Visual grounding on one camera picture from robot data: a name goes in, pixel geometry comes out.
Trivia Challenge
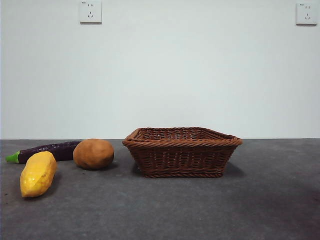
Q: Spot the purple eggplant with green stem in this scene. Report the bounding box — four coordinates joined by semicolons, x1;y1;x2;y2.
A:
5;140;83;165

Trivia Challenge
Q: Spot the brown potato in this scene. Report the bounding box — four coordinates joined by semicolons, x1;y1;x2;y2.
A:
72;138;115;170

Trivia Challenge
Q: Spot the brown wicker basket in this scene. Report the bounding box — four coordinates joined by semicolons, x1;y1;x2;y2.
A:
122;127;244;179

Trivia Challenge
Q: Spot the white wall socket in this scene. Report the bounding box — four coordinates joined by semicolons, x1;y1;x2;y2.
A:
295;2;318;26
79;0;103;25

